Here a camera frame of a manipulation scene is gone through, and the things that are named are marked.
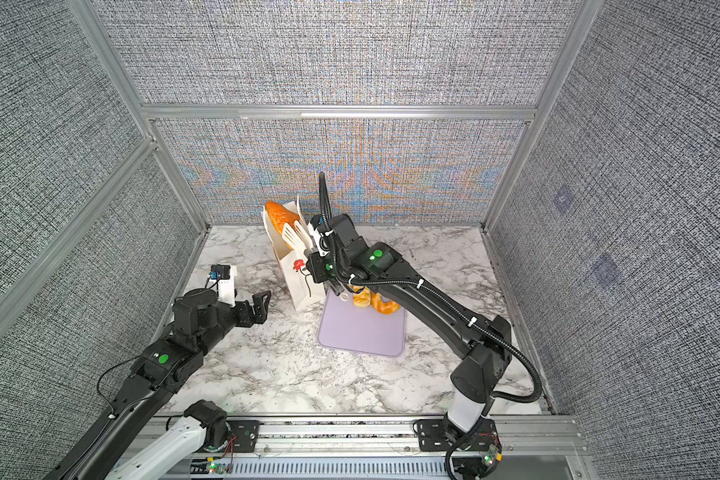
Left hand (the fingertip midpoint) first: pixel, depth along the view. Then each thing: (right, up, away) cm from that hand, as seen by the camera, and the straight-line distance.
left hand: (254, 292), depth 73 cm
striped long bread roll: (+27, -5, +20) cm, 34 cm away
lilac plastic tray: (+22, -13, +19) cm, 32 cm away
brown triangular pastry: (+6, +19, +3) cm, 20 cm away
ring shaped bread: (+35, -7, +20) cm, 41 cm away
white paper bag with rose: (+8, -2, +19) cm, 21 cm away
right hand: (+14, +8, +1) cm, 16 cm away
